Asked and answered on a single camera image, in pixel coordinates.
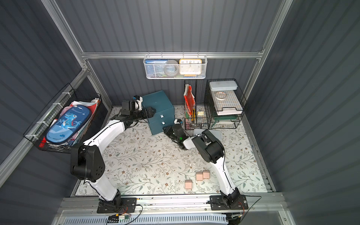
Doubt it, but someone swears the white checkered notebook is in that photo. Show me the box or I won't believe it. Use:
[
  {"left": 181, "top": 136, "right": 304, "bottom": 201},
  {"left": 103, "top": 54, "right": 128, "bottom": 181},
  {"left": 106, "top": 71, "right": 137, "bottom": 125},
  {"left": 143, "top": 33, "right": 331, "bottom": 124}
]
[{"left": 211, "top": 91, "right": 243, "bottom": 116}]

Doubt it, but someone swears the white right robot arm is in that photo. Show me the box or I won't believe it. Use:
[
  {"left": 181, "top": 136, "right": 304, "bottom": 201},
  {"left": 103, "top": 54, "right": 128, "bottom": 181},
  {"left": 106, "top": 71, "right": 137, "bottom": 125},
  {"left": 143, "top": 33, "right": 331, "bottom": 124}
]
[{"left": 163, "top": 123, "right": 240, "bottom": 206}]

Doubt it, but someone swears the teal drawer cabinet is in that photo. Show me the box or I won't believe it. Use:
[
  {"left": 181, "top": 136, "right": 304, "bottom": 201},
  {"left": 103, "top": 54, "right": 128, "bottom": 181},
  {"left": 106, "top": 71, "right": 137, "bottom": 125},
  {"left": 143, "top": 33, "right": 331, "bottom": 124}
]
[{"left": 142, "top": 91, "right": 175, "bottom": 135}]

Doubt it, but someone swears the grey tape roll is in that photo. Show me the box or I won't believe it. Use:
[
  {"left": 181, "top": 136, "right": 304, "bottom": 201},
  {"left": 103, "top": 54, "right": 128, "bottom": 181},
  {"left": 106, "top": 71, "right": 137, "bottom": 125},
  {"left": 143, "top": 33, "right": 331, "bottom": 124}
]
[{"left": 164, "top": 60, "right": 179, "bottom": 77}]

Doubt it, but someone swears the grey pencil box on table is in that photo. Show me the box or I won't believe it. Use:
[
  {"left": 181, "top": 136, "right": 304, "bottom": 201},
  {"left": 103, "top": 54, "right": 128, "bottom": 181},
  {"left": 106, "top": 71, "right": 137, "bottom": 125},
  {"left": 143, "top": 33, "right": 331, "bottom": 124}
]
[{"left": 193, "top": 128, "right": 222, "bottom": 141}]

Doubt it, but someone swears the grey pencil box on rack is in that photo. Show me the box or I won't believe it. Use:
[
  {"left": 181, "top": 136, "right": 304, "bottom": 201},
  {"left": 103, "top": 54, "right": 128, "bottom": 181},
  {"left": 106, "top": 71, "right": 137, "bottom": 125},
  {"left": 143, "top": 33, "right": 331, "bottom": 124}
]
[{"left": 209, "top": 80, "right": 238, "bottom": 92}]

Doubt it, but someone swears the pink plug three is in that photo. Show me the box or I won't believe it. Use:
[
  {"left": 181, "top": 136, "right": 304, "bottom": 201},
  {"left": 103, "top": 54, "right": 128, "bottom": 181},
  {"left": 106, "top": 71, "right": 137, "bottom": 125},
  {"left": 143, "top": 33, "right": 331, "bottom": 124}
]
[{"left": 184, "top": 180, "right": 193, "bottom": 190}]

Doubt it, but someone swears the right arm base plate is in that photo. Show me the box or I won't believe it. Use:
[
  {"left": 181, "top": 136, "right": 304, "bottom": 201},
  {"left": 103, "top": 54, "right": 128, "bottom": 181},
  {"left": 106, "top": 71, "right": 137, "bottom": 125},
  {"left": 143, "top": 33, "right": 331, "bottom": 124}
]
[{"left": 207, "top": 195, "right": 249, "bottom": 211}]

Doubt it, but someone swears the red book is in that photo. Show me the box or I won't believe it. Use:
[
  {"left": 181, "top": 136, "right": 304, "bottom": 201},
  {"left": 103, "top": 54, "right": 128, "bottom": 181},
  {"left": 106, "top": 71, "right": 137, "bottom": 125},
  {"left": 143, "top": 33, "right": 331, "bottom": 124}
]
[{"left": 183, "top": 84, "right": 196, "bottom": 117}]

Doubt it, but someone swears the pink plug one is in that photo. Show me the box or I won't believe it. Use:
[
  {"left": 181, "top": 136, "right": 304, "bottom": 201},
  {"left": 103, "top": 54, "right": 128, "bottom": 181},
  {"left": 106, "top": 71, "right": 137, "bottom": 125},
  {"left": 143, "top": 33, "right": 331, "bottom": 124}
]
[{"left": 196, "top": 172, "right": 203, "bottom": 181}]

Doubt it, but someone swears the black wire desk organizer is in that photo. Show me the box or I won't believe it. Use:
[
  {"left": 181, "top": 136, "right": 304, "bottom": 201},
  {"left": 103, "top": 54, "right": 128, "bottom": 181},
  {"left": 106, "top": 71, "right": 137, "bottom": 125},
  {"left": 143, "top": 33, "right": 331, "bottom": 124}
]
[{"left": 184, "top": 79, "right": 247, "bottom": 130}]

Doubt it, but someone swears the white hanging wire basket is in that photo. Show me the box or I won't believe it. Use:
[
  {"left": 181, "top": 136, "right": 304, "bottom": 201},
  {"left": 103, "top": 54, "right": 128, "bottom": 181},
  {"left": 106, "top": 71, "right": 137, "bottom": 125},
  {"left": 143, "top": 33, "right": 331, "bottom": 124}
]
[{"left": 143, "top": 54, "right": 208, "bottom": 80}]

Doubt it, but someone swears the pink plug two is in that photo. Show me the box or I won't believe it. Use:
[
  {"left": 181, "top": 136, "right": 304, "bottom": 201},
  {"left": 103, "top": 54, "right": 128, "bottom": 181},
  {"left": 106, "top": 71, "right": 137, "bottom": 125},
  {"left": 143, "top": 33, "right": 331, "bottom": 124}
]
[{"left": 202, "top": 170, "right": 211, "bottom": 180}]

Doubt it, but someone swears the clear tape roll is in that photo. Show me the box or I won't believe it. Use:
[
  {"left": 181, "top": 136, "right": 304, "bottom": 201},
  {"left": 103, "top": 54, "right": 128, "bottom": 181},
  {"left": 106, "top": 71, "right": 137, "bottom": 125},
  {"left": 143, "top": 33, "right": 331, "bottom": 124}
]
[{"left": 215, "top": 91, "right": 227, "bottom": 101}]

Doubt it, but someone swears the yellow alarm clock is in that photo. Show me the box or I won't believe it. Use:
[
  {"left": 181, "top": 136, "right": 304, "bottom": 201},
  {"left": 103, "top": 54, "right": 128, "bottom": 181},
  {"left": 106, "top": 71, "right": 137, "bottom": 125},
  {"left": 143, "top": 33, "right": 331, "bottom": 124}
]
[{"left": 179, "top": 59, "right": 203, "bottom": 76}]

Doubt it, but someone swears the blue dinosaur pencil case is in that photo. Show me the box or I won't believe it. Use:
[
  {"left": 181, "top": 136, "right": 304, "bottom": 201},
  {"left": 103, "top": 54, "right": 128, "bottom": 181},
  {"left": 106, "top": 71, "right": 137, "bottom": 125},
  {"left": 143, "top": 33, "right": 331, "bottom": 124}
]
[{"left": 45, "top": 105, "right": 92, "bottom": 144}]

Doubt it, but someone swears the floral table mat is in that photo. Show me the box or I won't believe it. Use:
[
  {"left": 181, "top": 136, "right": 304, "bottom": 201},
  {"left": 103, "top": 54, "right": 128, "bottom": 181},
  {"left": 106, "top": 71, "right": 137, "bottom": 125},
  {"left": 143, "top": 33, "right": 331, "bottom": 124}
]
[{"left": 74, "top": 105, "right": 268, "bottom": 196}]

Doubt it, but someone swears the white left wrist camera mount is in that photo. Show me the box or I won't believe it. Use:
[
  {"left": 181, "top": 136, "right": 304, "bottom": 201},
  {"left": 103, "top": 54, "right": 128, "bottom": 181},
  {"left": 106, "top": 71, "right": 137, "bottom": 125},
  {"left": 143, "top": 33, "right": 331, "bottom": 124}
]
[{"left": 133, "top": 95, "right": 143, "bottom": 111}]

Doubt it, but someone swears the black side wire basket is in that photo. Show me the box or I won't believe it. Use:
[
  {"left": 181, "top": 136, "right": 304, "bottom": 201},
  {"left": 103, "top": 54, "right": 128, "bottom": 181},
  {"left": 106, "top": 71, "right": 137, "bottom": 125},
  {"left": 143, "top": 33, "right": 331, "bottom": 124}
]
[{"left": 23, "top": 83, "right": 102, "bottom": 154}]

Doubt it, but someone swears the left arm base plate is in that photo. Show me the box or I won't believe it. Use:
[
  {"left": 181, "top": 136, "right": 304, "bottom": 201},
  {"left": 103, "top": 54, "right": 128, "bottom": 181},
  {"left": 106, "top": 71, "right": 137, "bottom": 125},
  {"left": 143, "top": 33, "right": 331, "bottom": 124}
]
[{"left": 97, "top": 198, "right": 137, "bottom": 214}]

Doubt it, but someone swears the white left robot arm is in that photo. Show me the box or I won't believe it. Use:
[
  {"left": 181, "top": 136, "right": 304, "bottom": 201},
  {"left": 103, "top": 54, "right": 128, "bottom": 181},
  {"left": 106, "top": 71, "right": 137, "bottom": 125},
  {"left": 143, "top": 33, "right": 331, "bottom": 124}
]
[{"left": 70, "top": 106, "right": 156, "bottom": 205}]

